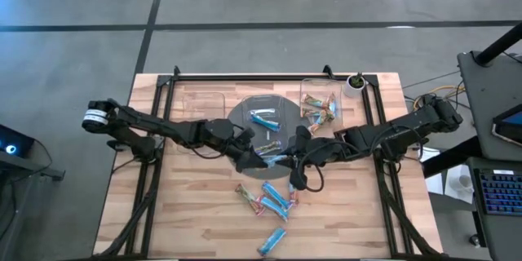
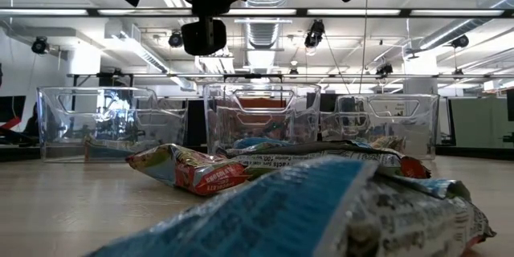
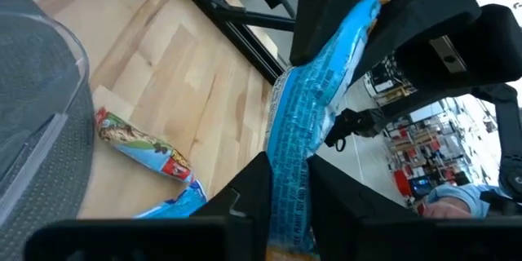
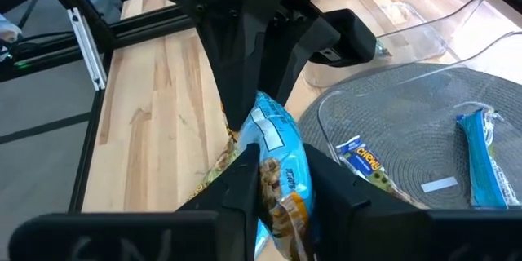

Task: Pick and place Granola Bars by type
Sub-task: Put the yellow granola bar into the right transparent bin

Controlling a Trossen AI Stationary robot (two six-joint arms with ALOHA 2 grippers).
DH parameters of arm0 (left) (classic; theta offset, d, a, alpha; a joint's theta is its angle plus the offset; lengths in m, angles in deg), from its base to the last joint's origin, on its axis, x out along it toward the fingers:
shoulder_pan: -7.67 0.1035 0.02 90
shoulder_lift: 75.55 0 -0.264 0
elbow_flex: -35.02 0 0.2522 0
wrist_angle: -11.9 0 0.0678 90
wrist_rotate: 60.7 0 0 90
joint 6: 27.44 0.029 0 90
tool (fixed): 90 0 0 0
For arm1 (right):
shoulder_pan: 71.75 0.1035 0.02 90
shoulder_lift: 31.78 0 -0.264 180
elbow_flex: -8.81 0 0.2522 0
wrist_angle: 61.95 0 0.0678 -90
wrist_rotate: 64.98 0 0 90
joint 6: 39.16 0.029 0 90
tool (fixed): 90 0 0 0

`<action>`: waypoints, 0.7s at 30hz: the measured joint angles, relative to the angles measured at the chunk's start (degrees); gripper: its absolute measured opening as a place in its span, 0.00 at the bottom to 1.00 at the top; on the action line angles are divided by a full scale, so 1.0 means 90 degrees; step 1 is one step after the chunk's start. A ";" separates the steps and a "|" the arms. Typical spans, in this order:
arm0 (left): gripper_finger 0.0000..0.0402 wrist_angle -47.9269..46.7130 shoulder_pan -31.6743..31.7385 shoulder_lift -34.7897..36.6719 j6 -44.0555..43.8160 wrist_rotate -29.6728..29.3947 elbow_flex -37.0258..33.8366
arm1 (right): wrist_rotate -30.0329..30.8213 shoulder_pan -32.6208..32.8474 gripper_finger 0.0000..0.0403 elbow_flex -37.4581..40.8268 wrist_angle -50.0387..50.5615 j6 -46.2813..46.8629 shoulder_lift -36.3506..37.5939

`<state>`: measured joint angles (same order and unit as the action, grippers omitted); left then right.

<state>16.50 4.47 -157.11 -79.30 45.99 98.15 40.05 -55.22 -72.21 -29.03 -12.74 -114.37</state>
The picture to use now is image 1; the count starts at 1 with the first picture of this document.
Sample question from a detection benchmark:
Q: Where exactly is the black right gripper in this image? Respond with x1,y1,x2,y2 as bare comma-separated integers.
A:
282,125,352,192

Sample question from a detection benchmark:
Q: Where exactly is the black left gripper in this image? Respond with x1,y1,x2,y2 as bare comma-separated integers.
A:
201,117,269,174

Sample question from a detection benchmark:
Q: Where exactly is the purple granola bar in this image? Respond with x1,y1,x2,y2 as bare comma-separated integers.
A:
254,139,283,156

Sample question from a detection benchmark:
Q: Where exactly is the red green granola bar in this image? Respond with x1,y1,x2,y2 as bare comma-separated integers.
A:
234,183,266,216
287,182,300,207

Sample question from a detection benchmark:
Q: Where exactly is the blue white granola bar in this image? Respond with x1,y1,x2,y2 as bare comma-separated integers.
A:
325,91,338,117

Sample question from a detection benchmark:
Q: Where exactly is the round grey plate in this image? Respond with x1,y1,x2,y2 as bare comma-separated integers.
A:
222,96,314,180

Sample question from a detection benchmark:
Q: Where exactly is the clear plastic bin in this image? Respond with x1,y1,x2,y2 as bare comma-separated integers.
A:
177,91,227,156
299,77,346,139
241,94,289,159

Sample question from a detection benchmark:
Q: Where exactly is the small plant in white pot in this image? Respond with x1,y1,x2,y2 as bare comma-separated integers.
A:
346,72,368,98

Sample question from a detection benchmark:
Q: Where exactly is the white paper sheet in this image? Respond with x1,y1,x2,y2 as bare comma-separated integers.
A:
423,146,476,206

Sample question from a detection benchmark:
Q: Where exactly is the black stand beam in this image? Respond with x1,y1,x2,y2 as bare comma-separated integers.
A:
422,136,482,180

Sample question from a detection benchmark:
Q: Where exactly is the grey metal equipment cart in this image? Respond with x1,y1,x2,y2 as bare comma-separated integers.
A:
456,51,522,162

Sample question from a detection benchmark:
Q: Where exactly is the backlit black keyboard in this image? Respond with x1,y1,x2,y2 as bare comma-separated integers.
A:
475,168,522,217

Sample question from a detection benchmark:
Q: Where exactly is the black floor stand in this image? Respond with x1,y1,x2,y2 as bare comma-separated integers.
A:
0,150,66,183

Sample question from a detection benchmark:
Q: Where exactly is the tablet screen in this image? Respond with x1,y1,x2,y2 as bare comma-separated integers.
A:
491,104,522,148

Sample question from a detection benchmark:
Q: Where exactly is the dark grey desk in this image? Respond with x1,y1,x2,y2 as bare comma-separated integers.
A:
467,157,522,261

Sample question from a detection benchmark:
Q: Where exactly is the black computer with blue light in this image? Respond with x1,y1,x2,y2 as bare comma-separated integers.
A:
0,124,38,160

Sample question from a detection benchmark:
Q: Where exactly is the black round pole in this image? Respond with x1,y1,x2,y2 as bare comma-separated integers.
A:
475,22,522,67

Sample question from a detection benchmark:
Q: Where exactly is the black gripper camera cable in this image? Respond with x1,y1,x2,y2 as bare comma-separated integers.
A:
301,153,326,193

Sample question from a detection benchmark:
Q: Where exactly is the black aluminium rig frame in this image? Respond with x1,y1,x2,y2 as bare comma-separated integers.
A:
91,64,445,260

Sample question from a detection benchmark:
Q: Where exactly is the yellow cable bundle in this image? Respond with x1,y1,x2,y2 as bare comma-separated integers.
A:
411,84,466,107

